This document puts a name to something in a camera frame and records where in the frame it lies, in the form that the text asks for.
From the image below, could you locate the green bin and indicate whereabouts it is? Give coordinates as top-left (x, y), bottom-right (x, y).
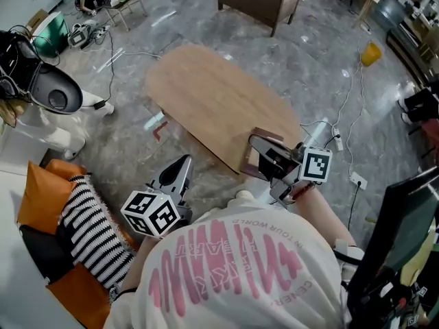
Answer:
top-left (32, 10), bottom-right (71, 58)

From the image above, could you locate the orange cushion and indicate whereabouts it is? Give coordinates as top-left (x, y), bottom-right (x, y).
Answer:
top-left (16, 159), bottom-right (88, 236)
top-left (46, 262), bottom-right (112, 329)

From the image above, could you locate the brown photo cover book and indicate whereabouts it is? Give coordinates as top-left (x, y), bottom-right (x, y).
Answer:
top-left (241, 127), bottom-right (285, 177)

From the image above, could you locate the person's right forearm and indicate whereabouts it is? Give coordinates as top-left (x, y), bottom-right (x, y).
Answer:
top-left (291, 185), bottom-right (356, 249)

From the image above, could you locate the black cable with adapter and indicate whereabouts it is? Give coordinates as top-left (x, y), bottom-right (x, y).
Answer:
top-left (92, 29), bottom-right (116, 111)

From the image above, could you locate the black white striped blanket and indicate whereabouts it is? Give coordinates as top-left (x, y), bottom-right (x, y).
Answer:
top-left (60, 173), bottom-right (137, 289)

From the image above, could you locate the small white device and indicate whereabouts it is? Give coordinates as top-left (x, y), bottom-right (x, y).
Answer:
top-left (67, 24), bottom-right (93, 47)

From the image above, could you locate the orange and black sofa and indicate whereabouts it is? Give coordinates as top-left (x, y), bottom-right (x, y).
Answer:
top-left (16, 158), bottom-right (138, 329)

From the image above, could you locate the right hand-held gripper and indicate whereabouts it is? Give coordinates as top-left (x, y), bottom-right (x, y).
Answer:
top-left (248, 134), bottom-right (333, 207)

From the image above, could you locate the person's cream printed shirt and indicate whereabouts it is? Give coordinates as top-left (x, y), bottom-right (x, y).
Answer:
top-left (104, 202), bottom-right (347, 329)

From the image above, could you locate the person's left forearm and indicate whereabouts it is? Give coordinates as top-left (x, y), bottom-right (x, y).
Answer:
top-left (118, 234), bottom-right (162, 293)

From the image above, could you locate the white power strip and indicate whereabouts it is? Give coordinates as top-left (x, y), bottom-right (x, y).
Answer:
top-left (331, 127), bottom-right (344, 151)
top-left (349, 171), bottom-right (368, 191)

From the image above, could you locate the red wrist bracelet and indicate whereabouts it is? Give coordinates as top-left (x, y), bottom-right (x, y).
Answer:
top-left (291, 182), bottom-right (315, 202)

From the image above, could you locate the wooden coffee table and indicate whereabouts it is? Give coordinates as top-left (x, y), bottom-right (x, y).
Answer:
top-left (143, 45), bottom-right (303, 177)

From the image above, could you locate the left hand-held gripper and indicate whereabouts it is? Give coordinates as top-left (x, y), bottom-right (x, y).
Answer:
top-left (119, 154), bottom-right (193, 238)

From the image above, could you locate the black monitor mount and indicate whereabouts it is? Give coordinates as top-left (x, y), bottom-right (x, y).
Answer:
top-left (346, 269), bottom-right (433, 329)

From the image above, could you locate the black shelf unit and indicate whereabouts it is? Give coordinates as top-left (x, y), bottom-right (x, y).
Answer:
top-left (385, 25), bottom-right (439, 85)

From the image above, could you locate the black chest monitor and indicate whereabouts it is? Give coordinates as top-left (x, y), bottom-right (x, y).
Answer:
top-left (346, 166), bottom-right (439, 291)

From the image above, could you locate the cardboard box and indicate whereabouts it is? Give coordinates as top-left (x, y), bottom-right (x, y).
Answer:
top-left (26, 8), bottom-right (49, 30)

